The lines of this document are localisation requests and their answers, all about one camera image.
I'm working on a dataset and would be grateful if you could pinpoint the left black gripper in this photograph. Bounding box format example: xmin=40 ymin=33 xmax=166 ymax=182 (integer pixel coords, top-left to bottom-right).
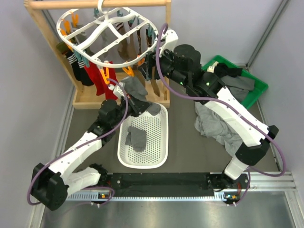
xmin=111 ymin=93 xmax=152 ymax=127

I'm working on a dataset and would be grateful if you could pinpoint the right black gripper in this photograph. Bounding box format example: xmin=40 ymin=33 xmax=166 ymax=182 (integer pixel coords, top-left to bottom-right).
xmin=137 ymin=44 xmax=189 ymax=89

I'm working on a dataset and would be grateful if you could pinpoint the white oval clip hanger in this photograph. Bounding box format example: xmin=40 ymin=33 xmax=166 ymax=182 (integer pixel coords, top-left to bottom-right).
xmin=56 ymin=0 xmax=158 ymax=68

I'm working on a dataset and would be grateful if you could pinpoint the tan ribbed sock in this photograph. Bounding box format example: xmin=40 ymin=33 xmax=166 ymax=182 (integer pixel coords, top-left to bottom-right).
xmin=151 ymin=67 xmax=161 ymax=97

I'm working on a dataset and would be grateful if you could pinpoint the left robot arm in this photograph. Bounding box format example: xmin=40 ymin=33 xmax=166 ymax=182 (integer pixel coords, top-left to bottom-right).
xmin=28 ymin=95 xmax=151 ymax=211

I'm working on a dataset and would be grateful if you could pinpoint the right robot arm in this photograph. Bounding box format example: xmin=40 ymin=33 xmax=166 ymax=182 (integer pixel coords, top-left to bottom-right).
xmin=138 ymin=44 xmax=279 ymax=188

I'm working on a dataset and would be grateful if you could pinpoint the brown argyle sock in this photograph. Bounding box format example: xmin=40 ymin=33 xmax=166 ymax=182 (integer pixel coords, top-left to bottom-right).
xmin=137 ymin=28 xmax=142 ymax=56

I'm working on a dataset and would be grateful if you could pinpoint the red sock right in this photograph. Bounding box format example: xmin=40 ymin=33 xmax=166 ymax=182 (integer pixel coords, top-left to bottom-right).
xmin=100 ymin=67 xmax=118 ymax=100

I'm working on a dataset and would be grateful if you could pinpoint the red sock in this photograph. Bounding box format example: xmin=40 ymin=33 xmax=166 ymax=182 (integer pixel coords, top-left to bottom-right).
xmin=100 ymin=67 xmax=118 ymax=100
xmin=84 ymin=63 xmax=105 ymax=96

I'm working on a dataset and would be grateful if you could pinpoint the red sock left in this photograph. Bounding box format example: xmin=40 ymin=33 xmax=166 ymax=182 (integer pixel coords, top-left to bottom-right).
xmin=84 ymin=63 xmax=105 ymax=96

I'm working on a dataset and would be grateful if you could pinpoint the white perforated plastic basket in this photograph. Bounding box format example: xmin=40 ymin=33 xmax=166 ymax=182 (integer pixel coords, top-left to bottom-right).
xmin=117 ymin=104 xmax=169 ymax=169

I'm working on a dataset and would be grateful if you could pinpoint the black white striped sock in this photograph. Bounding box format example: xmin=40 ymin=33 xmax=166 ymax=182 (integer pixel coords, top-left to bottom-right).
xmin=77 ymin=61 xmax=94 ymax=86

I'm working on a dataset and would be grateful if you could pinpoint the grey striped sock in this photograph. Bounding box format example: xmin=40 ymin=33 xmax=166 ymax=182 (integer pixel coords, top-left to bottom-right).
xmin=72 ymin=23 xmax=110 ymax=63

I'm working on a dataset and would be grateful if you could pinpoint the grey cloth on table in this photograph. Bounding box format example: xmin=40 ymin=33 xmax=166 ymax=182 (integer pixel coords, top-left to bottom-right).
xmin=194 ymin=102 xmax=243 ymax=156

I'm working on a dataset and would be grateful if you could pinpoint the olive striped sock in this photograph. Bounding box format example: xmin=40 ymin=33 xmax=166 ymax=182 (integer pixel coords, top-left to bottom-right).
xmin=56 ymin=42 xmax=70 ymax=55

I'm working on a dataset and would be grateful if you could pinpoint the clothes pile in bin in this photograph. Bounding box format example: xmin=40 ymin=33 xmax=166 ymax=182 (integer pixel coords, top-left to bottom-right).
xmin=207 ymin=61 xmax=255 ymax=102

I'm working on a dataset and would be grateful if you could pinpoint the green plastic bin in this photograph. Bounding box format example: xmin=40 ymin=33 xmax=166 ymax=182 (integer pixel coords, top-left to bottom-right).
xmin=202 ymin=55 xmax=268 ymax=109

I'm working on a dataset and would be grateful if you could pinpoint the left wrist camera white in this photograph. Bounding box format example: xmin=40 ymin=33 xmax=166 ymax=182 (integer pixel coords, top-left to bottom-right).
xmin=108 ymin=81 xmax=125 ymax=98

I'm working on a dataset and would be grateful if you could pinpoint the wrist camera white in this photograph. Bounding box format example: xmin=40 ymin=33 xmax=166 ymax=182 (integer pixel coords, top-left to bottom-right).
xmin=108 ymin=81 xmax=125 ymax=98
xmin=159 ymin=29 xmax=179 ymax=57

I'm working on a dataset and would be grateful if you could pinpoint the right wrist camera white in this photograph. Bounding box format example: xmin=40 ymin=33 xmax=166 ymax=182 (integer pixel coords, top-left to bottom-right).
xmin=159 ymin=29 xmax=179 ymax=57

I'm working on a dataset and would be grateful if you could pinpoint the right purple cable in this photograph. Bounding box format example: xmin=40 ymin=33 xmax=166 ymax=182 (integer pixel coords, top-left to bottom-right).
xmin=155 ymin=22 xmax=288 ymax=207

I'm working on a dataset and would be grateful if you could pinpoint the purple cable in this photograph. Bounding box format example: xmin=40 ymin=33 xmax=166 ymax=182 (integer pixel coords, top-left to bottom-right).
xmin=155 ymin=22 xmax=288 ymax=207
xmin=26 ymin=77 xmax=130 ymax=206

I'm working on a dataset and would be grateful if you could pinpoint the wooden drying rack frame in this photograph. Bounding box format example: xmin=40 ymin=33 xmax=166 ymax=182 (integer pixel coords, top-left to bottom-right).
xmin=23 ymin=0 xmax=171 ymax=109

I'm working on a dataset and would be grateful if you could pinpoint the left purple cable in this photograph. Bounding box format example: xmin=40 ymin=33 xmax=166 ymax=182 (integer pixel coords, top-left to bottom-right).
xmin=26 ymin=77 xmax=130 ymax=206

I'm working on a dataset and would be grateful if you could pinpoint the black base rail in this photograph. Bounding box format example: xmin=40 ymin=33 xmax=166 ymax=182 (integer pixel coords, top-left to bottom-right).
xmin=103 ymin=172 xmax=248 ymax=197

